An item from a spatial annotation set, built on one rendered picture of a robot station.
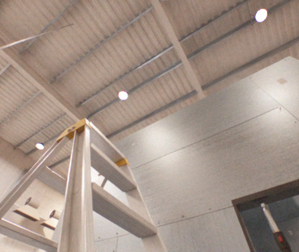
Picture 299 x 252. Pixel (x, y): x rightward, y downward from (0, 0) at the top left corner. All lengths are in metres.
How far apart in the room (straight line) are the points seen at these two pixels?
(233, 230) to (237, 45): 6.84
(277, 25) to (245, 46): 1.18
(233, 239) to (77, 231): 0.80
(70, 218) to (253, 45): 7.57
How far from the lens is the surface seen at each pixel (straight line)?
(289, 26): 8.20
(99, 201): 0.51
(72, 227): 0.44
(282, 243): 1.05
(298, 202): 4.14
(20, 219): 10.97
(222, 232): 1.07
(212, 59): 7.22
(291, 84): 1.69
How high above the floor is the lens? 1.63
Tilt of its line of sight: 53 degrees up
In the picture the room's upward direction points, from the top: straight up
